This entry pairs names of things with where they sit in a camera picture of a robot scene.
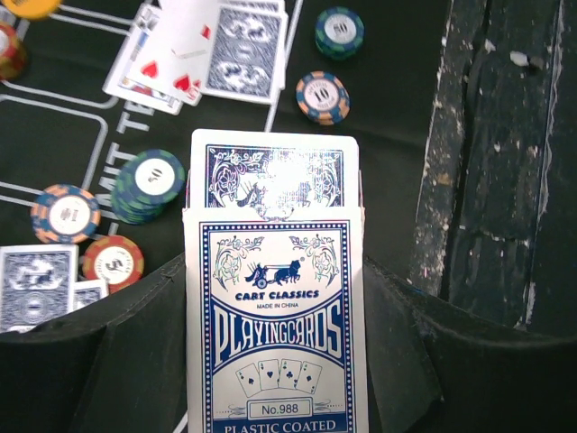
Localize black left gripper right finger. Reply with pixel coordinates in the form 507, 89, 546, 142
363, 260, 576, 432

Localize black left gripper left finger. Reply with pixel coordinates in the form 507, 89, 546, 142
1, 255, 186, 432

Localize orange chips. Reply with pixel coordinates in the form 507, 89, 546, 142
82, 235, 144, 293
0, 22, 28, 80

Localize pink blue chips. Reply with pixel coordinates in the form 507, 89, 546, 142
31, 184, 101, 244

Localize green chips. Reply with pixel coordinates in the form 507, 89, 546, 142
111, 149, 186, 225

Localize blue playing card box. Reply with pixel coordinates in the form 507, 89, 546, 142
183, 129, 369, 432

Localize pink blue chip stack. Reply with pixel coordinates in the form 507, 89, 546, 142
296, 71, 351, 125

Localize face-down community card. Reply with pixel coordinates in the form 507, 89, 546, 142
201, 4, 288, 105

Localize yellow big blind button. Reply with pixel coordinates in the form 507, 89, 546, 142
2, 0, 62, 21

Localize face-up hearts card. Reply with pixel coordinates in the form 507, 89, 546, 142
103, 3, 182, 115

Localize green blue chip stack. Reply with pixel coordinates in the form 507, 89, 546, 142
315, 6, 365, 60

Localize black poker table mat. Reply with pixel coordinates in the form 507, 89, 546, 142
1, 1, 447, 278

